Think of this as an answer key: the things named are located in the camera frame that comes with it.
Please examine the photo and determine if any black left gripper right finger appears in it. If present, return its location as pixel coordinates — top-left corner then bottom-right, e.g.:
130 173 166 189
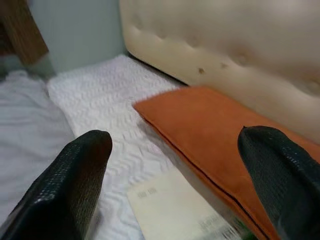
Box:
237 125 320 240

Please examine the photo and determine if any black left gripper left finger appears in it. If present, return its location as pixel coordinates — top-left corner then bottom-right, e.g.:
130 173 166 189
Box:
0 129 113 240

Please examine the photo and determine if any orange pillow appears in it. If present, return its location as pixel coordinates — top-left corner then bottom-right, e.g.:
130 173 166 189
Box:
132 85 320 240

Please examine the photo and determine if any cream book with landscape photo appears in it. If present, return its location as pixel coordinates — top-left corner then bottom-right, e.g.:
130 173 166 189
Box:
126 169 254 240

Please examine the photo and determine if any grey blanket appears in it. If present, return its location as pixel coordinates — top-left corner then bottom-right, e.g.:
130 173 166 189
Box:
0 69 76 222

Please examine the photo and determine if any mattress with white patterned sheet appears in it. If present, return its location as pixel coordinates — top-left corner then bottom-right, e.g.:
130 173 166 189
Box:
46 54 184 240

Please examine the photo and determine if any cream tufted headboard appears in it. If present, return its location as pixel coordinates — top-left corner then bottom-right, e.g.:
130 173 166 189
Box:
119 0 320 146

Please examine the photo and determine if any brown wooden cabinet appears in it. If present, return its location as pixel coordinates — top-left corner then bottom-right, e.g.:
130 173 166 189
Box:
0 0 50 66

